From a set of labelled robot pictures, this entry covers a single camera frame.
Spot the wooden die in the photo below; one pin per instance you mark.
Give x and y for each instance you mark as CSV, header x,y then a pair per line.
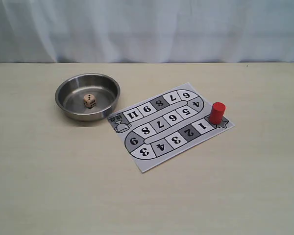
x,y
89,101

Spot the red cylinder game piece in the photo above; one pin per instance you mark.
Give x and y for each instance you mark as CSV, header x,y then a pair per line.
x,y
217,112

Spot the paper number game board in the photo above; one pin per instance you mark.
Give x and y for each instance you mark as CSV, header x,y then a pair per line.
x,y
163,126

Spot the stainless steel round bowl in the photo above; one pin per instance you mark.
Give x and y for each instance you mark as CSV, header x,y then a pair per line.
x,y
69,96

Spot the white curtain backdrop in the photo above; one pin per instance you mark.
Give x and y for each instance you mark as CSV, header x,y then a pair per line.
x,y
146,31

